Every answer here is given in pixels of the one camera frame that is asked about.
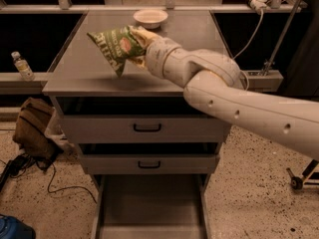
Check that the grey drawer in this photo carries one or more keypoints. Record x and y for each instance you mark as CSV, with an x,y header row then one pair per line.
x,y
150,158
137,120
161,206

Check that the clear plastic water bottle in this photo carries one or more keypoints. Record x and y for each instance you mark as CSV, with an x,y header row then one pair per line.
x,y
22,66

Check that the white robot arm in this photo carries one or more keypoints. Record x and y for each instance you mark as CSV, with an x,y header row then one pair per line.
x,y
208,80

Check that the brown backpack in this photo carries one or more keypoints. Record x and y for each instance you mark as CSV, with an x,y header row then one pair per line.
x,y
31,124

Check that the dark cabinet at right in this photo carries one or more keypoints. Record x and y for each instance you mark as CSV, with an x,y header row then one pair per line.
x,y
302,78

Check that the white bowl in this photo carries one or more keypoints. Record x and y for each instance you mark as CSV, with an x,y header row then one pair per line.
x,y
150,18

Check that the green jalapeno chip bag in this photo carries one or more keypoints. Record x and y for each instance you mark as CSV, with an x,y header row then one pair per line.
x,y
120,44

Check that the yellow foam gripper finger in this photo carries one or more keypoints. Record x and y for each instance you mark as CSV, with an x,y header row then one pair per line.
x,y
143,36
139,62

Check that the black wheeled stand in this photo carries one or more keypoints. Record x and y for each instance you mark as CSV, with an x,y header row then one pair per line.
x,y
309,176

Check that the bottom grey drawer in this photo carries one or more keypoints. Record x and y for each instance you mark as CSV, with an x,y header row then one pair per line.
x,y
161,206

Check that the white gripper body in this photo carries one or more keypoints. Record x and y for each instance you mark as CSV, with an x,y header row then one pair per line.
x,y
156,58

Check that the middle grey drawer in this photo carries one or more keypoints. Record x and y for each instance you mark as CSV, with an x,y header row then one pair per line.
x,y
150,158

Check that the blue object on floor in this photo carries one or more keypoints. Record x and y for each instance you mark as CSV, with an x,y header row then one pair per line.
x,y
12,228

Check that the top grey drawer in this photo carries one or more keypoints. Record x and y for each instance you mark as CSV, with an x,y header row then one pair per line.
x,y
137,120

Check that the white power adapter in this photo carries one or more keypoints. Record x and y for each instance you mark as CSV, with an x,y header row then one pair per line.
x,y
257,0

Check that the grey drawer cabinet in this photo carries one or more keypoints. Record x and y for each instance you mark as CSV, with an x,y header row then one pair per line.
x,y
83,72

